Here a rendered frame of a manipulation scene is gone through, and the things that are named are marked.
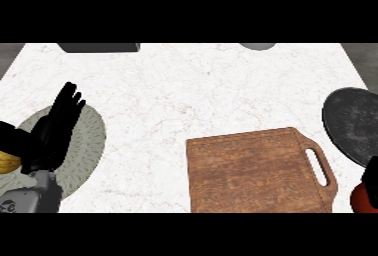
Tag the red bell pepper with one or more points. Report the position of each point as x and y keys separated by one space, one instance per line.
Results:
x=358 y=201

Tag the grey round object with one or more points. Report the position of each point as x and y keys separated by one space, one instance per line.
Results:
x=257 y=46

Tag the dark grey round pan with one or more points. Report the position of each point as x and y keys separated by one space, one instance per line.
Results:
x=352 y=123

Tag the dark grey flat appliance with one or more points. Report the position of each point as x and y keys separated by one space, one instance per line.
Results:
x=98 y=47

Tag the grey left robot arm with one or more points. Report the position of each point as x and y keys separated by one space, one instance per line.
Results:
x=24 y=200

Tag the round grey-green placemat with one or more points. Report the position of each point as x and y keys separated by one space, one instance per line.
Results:
x=83 y=150

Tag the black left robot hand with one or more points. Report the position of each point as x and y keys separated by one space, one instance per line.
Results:
x=53 y=133

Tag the yellow round vegetable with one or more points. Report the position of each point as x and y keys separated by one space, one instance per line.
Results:
x=8 y=162

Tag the brown wooden cutting board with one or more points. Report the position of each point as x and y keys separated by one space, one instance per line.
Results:
x=251 y=173

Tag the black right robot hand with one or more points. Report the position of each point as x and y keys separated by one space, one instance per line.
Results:
x=372 y=186

